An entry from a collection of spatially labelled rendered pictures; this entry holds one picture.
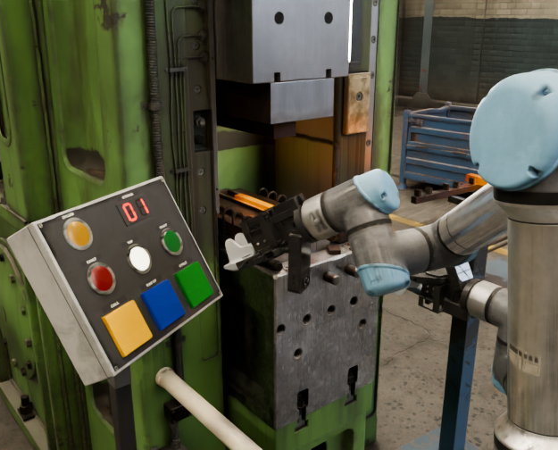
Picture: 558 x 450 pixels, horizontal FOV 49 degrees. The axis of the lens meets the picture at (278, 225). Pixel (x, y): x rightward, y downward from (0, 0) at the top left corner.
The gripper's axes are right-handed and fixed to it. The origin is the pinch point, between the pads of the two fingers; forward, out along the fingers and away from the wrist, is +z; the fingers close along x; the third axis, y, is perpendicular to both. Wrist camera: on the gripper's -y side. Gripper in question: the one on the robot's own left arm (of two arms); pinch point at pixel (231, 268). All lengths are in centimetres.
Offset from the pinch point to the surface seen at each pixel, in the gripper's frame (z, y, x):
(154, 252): 10.4, 9.3, 5.7
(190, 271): 9.6, 2.5, -0.1
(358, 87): -10, 24, -77
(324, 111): -9, 21, -51
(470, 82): 127, 10, -922
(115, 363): 10.4, -3.8, 25.6
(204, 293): 9.6, -2.5, -0.7
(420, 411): 42, -98, -122
